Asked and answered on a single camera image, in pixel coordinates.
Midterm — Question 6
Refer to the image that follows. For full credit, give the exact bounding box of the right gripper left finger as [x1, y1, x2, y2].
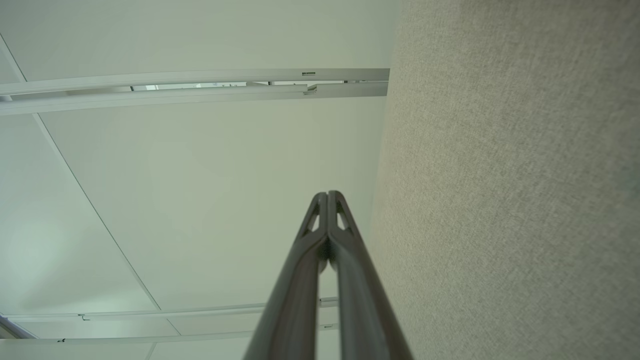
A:
[243, 191, 329, 360]

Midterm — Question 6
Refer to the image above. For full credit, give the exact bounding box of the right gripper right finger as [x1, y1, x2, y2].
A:
[327, 190, 415, 360]

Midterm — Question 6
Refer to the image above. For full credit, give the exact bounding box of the thin white track rail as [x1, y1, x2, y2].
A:
[0, 296, 341, 346]

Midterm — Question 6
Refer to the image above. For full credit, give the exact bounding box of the white double track rail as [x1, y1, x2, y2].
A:
[0, 68, 390, 117]

